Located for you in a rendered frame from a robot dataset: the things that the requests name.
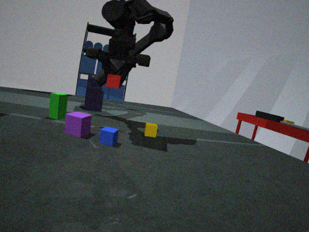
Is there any blue block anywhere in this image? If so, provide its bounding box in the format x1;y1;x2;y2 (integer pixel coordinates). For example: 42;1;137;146
99;127;118;146

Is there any purple cube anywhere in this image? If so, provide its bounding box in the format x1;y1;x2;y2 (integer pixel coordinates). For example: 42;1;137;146
64;112;92;137

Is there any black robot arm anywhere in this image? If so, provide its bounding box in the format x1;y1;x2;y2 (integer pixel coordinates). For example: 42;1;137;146
92;0;174;87

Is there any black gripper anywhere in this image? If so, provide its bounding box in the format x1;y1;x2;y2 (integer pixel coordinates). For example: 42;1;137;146
85;31;150;86

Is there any red block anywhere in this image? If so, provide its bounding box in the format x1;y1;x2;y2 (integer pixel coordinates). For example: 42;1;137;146
106;74;121;88

